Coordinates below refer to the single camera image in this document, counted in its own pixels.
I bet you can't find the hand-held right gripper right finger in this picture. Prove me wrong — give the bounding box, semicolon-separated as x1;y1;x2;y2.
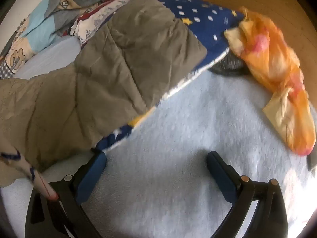
207;151;289;238

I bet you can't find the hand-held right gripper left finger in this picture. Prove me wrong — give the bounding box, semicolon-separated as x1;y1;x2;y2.
25;150;107;238

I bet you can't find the olive quilted jacket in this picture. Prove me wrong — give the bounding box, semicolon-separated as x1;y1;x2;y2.
0;0;208;187

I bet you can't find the light blue cloud bedsheet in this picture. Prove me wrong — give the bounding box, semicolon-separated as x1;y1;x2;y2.
0;37;317;238

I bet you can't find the white patterned cloth strip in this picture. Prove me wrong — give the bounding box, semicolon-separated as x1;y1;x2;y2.
0;151;58;200

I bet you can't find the black round object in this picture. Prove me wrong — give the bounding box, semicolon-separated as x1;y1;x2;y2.
209;51;250;76

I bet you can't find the orange cloth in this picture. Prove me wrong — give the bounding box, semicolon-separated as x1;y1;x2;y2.
224;6;317;156

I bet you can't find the blue star-print pillow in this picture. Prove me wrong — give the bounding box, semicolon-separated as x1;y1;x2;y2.
95;0;248;152

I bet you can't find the patchwork duvet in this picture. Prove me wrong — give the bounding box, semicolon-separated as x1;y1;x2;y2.
0;0;117;77

